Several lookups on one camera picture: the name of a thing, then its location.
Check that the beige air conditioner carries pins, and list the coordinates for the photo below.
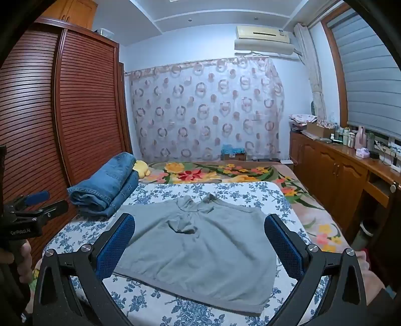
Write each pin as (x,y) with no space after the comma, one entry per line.
(263,34)

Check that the open wooden drawer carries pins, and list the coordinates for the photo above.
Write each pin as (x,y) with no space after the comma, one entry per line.
(377,191)

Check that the open cardboard box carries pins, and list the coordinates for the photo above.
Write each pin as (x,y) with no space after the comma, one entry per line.
(318,130)

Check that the small black box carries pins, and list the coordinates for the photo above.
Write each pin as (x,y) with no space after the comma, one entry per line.
(374,155)

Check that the grey window blind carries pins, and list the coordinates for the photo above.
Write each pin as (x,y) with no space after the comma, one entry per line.
(369,78)

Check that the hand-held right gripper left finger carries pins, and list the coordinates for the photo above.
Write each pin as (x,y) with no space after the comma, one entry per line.
(116,246)

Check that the wooden window frame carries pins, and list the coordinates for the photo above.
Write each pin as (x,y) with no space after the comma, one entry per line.
(336,78)

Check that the colourful flower blanket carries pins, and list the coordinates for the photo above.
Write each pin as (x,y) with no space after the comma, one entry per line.
(219,170)

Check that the green bottle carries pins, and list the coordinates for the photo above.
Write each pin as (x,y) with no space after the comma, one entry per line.
(370,141)

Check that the grey trash bin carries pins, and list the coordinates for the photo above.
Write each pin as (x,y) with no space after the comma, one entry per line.
(360,236)

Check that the long wooden cabinet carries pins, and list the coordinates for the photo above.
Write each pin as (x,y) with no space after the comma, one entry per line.
(325,169)

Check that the folded blue jeans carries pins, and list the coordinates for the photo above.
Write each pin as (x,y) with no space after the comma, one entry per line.
(125,196)
(106,175)

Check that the blue floral bed sheet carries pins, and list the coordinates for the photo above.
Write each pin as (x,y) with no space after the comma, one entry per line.
(238,194)

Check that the clear plastic box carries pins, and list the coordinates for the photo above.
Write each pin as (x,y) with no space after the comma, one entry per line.
(104,32)

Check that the pink bottle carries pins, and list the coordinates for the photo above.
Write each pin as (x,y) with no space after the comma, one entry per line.
(361,139)

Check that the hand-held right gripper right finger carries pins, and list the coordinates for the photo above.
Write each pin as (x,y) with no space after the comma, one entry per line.
(283,247)

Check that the louvered wooden wardrobe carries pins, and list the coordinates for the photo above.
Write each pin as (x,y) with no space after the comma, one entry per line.
(87,109)

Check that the white power strip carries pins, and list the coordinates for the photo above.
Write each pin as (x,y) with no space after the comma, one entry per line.
(393,163)

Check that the white flat box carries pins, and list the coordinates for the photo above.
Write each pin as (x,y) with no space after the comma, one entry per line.
(286,161)

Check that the white air deflector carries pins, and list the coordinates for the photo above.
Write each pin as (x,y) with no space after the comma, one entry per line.
(266,48)

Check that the grey pants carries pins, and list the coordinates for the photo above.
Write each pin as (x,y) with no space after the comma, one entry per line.
(194,257)

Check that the yellow plush toy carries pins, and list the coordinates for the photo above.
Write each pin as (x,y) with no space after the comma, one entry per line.
(141,167)

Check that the person's left hand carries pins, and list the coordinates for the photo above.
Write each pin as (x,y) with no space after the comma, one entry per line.
(26,260)

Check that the pink tissue box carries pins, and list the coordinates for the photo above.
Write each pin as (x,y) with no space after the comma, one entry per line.
(363,153)

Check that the circle print sheer curtain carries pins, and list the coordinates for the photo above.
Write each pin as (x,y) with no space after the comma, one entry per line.
(203,109)

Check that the beige window curtain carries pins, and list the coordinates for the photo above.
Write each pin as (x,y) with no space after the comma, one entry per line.
(311,72)

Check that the folded floral cloth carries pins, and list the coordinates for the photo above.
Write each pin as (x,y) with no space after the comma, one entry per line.
(302,119)

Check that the light wooden overhead cabinet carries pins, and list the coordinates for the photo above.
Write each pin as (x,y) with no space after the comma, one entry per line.
(75,14)

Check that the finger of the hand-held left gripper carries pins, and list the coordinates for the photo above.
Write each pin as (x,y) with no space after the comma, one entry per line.
(53,208)
(36,198)

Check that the row of bottles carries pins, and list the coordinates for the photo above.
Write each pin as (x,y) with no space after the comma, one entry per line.
(344,136)

